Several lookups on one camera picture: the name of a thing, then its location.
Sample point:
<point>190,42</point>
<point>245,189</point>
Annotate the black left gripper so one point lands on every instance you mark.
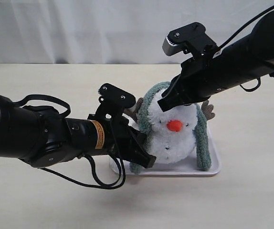
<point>114,137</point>

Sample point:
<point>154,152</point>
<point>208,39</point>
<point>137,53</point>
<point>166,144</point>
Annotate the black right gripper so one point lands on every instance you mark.
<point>197,81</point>

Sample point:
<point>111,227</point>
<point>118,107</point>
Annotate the white plush snowman toy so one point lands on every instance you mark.
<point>175,133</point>

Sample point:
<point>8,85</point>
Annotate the green fleece scarf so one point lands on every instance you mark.
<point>202,143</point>

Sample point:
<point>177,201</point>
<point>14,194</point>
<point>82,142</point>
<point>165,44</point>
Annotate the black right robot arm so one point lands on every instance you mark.
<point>249,58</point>

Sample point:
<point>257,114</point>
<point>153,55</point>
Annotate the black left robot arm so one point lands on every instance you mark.
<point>39,131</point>

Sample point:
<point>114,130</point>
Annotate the white plastic tray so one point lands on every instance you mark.
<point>184,168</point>

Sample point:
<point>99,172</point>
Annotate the white backdrop curtain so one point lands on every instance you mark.
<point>111,31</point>

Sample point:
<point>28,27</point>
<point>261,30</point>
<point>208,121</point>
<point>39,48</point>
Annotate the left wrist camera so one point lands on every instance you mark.
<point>113,100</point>

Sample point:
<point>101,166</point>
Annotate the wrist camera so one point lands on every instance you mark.
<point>191,38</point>
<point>113,100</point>

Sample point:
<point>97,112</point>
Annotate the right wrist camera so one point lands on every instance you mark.
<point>191,38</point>

